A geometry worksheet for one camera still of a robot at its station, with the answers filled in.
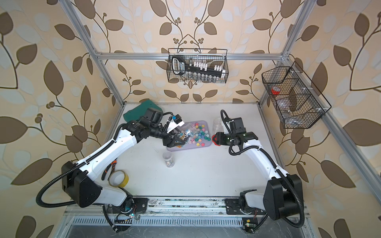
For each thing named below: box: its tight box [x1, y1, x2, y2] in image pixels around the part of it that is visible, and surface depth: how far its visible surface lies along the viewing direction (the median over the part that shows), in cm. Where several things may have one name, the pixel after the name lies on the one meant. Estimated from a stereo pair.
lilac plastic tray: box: [166, 119, 213, 152], surface depth 98 cm
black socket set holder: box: [171, 55, 227, 79], surface depth 85 cm
